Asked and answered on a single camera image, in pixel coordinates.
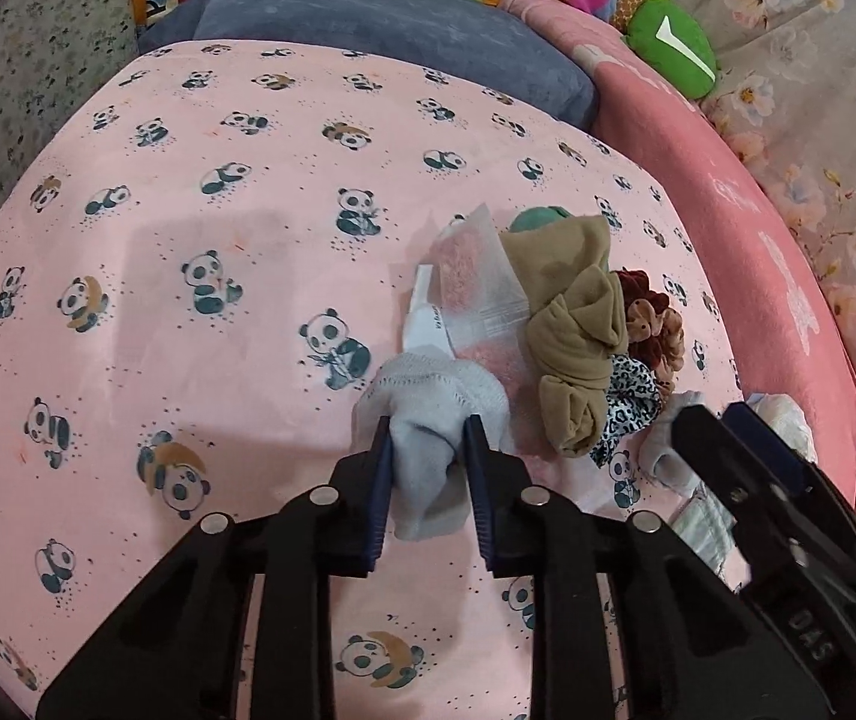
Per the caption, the olive brown stocking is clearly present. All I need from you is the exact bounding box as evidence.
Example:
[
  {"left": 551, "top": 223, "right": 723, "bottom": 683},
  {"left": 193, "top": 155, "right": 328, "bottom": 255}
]
[{"left": 498, "top": 216, "right": 631, "bottom": 457}]

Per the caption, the grey small-flower cloth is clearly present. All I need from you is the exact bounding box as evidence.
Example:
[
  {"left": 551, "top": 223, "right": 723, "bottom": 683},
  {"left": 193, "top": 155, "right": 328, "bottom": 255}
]
[{"left": 0, "top": 0, "right": 141, "bottom": 301}]

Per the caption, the green plush toy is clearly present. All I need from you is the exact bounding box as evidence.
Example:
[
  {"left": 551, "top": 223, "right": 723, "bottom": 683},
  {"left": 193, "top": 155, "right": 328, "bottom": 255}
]
[{"left": 626, "top": 0, "right": 720, "bottom": 100}]

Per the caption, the white plastic bag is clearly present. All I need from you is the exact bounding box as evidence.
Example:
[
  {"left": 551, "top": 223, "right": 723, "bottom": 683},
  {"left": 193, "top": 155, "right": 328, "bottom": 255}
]
[{"left": 671, "top": 390, "right": 819, "bottom": 586}]

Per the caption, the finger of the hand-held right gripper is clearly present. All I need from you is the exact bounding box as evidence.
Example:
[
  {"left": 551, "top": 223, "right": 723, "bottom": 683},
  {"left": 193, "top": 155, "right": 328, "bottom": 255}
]
[
  {"left": 722, "top": 400, "right": 856, "bottom": 526},
  {"left": 669, "top": 403, "right": 781, "bottom": 541}
]

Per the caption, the pink panda print sheet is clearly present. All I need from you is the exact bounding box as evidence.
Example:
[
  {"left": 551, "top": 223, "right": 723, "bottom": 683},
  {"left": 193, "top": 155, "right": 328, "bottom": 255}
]
[{"left": 0, "top": 37, "right": 747, "bottom": 720}]

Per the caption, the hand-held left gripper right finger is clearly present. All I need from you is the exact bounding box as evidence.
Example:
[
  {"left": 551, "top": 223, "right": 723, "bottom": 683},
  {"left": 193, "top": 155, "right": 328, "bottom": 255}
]
[{"left": 464, "top": 414, "right": 830, "bottom": 720}]

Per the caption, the clear plastic packet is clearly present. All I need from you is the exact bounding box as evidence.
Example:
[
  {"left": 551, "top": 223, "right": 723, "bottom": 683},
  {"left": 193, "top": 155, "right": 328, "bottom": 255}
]
[{"left": 416, "top": 202, "right": 549, "bottom": 458}]

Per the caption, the blue cushion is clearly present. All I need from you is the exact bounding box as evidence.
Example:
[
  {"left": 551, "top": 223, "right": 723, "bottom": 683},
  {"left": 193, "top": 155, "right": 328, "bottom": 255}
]
[{"left": 139, "top": 0, "right": 600, "bottom": 132}]

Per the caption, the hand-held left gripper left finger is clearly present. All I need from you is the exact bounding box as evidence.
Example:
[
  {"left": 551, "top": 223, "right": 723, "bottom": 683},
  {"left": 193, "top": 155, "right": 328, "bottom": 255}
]
[{"left": 36, "top": 416, "right": 393, "bottom": 720}]

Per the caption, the dark red velvet scrunchie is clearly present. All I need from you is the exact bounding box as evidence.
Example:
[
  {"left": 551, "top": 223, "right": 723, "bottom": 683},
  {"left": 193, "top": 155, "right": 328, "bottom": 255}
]
[{"left": 615, "top": 268, "right": 655, "bottom": 302}]

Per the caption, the pink fleece blanket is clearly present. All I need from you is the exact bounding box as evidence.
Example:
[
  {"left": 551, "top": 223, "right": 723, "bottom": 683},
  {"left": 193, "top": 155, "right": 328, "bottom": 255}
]
[{"left": 503, "top": 0, "right": 856, "bottom": 533}]

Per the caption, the grey floral blanket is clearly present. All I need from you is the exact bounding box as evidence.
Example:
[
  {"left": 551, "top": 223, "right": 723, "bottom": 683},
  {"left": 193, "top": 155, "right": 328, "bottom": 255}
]
[{"left": 668, "top": 0, "right": 856, "bottom": 421}]

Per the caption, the white tube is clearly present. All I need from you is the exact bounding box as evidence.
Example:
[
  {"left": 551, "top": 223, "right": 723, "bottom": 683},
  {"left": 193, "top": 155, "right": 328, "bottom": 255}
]
[{"left": 396, "top": 262, "right": 459, "bottom": 358}]

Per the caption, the leopard print scrunchie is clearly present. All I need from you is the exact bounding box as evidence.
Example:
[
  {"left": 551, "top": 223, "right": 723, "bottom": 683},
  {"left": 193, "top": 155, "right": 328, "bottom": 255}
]
[{"left": 591, "top": 352, "right": 666, "bottom": 460}]

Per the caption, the grey sock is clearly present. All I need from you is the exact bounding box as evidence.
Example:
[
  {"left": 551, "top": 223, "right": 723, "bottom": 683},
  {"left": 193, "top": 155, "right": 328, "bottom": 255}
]
[
  {"left": 353, "top": 352, "right": 507, "bottom": 541},
  {"left": 638, "top": 390, "right": 706, "bottom": 497}
]

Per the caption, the brown velvet scrunchie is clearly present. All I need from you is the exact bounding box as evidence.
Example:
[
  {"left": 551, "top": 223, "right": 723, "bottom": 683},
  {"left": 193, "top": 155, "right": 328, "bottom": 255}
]
[{"left": 623, "top": 292, "right": 688, "bottom": 392}]

